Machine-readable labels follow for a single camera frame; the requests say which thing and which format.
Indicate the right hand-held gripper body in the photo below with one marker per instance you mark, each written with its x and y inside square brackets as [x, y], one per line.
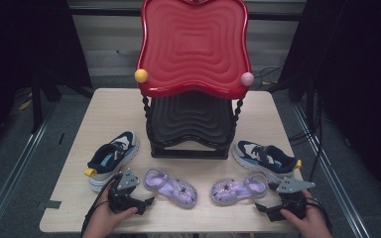
[294, 185]

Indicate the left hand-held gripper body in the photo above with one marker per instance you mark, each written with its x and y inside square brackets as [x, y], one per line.
[125, 180]

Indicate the purple star sandal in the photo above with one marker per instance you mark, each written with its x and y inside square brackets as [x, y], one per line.
[234, 191]
[168, 185]

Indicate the navy white sneaker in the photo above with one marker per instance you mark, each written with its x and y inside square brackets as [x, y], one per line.
[112, 155]
[261, 155]

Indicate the red and black shoe rack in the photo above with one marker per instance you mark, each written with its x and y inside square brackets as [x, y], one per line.
[195, 49]

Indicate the person's right hand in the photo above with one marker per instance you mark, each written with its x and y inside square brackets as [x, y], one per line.
[311, 221]

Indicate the person's left hand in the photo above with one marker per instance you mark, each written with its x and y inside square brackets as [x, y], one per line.
[102, 218]

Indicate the black tape piece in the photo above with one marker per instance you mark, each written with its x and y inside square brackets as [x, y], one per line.
[61, 139]

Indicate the gray tape piece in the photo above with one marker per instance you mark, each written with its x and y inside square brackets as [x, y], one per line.
[53, 204]

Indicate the black stand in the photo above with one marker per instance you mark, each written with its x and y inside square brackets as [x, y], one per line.
[36, 109]

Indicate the yellow tape piece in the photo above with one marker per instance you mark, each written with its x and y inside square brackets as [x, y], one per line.
[25, 104]

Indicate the black curtain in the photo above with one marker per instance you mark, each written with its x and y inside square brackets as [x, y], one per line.
[360, 66]
[20, 39]

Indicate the metal floor rail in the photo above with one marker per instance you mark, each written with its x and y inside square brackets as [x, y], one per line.
[13, 178]
[330, 175]

